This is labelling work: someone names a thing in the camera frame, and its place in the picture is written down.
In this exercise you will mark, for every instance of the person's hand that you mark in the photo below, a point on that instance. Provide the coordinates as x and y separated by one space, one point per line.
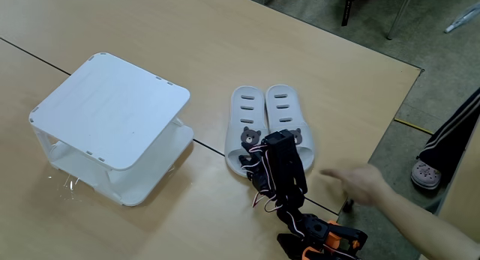
360 185

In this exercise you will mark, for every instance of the person's pale clog shoe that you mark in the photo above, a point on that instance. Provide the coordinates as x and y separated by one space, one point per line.
425 174

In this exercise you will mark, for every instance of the black caster wheel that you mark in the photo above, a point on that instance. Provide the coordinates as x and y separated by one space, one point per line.
348 205

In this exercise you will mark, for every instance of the grey metal leg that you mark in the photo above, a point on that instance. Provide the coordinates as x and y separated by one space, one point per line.
399 14

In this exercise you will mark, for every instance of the white bear slipper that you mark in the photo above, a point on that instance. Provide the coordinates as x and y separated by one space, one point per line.
283 110
245 110

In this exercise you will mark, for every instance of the white open-sided box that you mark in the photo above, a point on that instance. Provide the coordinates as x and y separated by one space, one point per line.
108 106

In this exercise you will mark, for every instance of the person's leg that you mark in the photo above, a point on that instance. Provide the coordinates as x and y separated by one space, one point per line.
453 136

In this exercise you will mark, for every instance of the white object on floor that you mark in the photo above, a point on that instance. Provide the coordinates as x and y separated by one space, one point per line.
463 18

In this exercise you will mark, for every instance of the black chair leg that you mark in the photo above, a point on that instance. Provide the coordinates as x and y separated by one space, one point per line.
347 9

